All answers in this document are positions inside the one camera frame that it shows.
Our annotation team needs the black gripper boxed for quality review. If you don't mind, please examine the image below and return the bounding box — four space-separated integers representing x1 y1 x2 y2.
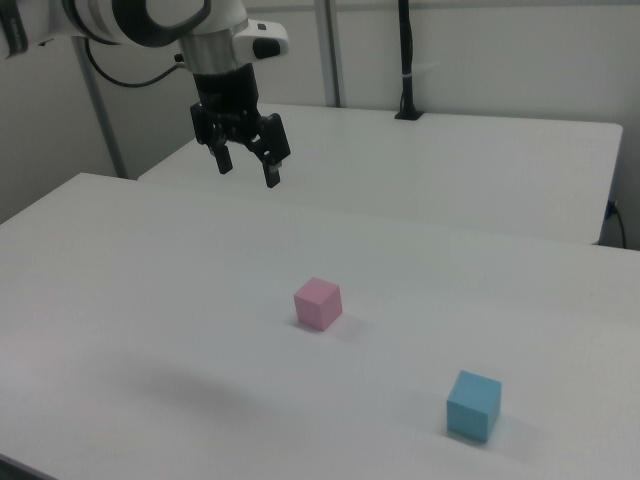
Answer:
189 64 293 190

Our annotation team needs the blue cube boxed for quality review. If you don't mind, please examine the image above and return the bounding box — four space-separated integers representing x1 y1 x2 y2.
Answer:
445 369 503 444

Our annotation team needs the black wall cable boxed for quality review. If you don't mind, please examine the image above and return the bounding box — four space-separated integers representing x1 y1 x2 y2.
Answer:
606 199 628 249

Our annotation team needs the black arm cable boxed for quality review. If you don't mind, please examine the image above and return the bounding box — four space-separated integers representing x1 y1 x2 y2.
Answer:
83 37 184 89

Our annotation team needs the grey partition post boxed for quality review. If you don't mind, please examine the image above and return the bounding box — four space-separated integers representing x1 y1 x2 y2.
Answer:
313 0 347 108
71 35 129 180

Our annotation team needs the black pole stand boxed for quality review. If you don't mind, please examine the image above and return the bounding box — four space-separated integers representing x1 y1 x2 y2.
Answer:
394 0 425 121

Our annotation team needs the pink cube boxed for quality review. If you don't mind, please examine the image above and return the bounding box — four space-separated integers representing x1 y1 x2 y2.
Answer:
293 276 343 332

